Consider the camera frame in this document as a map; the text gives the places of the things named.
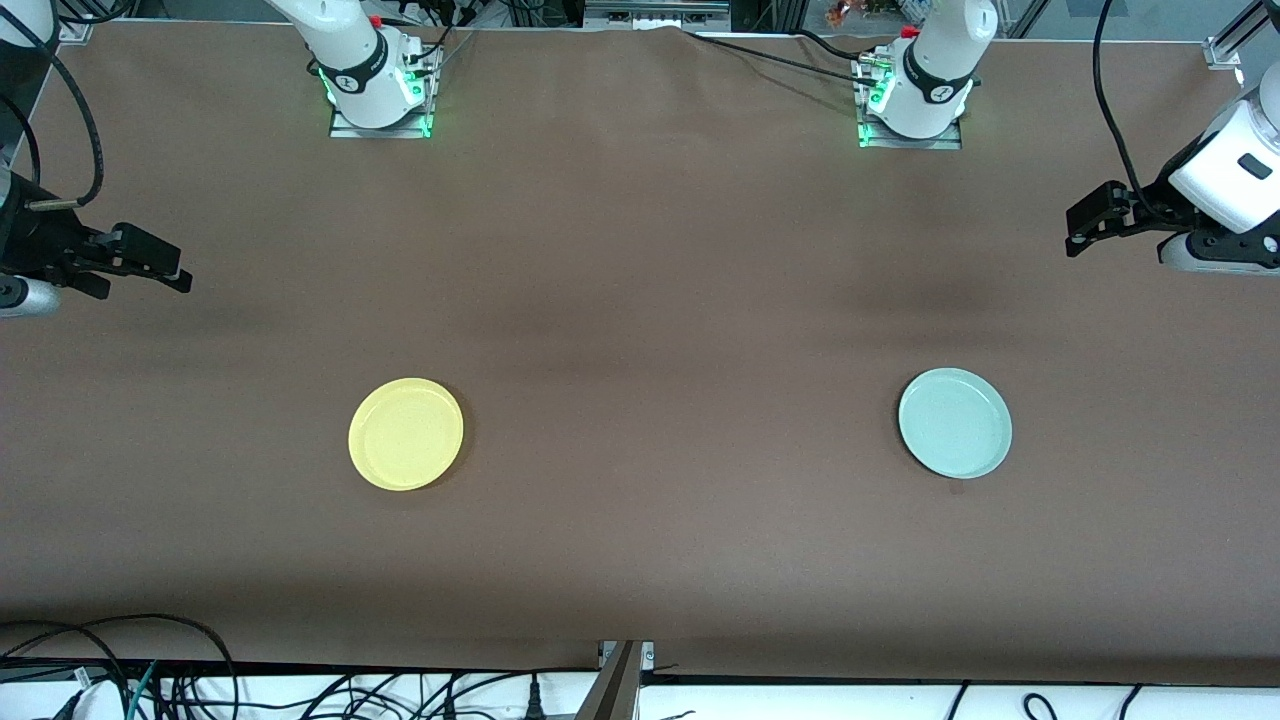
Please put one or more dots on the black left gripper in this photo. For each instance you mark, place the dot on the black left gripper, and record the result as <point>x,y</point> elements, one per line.
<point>1150,207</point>

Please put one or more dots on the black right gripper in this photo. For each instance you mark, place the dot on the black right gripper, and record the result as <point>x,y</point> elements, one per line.
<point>40,246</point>

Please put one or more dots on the pale green plate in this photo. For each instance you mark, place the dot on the pale green plate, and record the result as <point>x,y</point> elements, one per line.
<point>955,423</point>

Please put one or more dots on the yellow plate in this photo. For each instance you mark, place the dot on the yellow plate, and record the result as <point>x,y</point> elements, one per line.
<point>405,434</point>

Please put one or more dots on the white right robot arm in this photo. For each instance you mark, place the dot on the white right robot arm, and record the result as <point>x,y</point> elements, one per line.
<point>360,70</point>

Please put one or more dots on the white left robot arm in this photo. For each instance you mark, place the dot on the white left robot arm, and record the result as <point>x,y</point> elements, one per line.
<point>940,60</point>

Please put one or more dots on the black power plug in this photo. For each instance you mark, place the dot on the black power plug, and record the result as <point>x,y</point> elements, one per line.
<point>535,700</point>

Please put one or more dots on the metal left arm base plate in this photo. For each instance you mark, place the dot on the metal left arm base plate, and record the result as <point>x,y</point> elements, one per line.
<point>950,143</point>

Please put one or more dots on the metal corner bracket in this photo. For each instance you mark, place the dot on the metal corner bracket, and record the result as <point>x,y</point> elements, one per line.
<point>1222,52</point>
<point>77,30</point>

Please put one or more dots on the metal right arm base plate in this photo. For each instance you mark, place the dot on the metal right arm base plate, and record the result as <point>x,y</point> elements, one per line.
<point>345,130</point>

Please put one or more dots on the aluminium profile post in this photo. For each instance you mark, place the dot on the aluminium profile post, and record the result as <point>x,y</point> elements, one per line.
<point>618,685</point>

